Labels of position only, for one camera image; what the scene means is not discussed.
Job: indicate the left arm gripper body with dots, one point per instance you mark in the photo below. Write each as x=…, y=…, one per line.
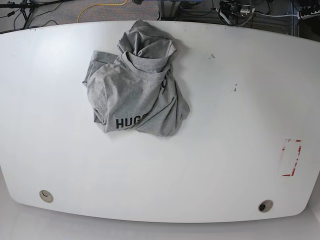
x=235, y=13

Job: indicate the left table cable grommet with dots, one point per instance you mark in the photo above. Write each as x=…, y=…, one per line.
x=46, y=196

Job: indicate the grey HUGO T-shirt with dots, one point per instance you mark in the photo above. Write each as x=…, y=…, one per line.
x=136, y=89

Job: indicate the table cable grommet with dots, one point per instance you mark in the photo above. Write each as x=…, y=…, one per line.
x=265, y=206
x=46, y=196

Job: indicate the black tripod stand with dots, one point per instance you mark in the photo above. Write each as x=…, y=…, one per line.
x=26, y=9

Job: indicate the red tape rectangle marking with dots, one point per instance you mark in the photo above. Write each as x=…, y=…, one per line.
x=289, y=157

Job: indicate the aluminium frame rail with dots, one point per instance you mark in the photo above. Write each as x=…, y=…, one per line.
x=168, y=9

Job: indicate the right table cable grommet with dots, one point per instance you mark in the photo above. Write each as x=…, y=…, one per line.
x=265, y=206

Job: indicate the white power strip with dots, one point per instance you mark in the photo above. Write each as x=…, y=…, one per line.
x=309, y=12

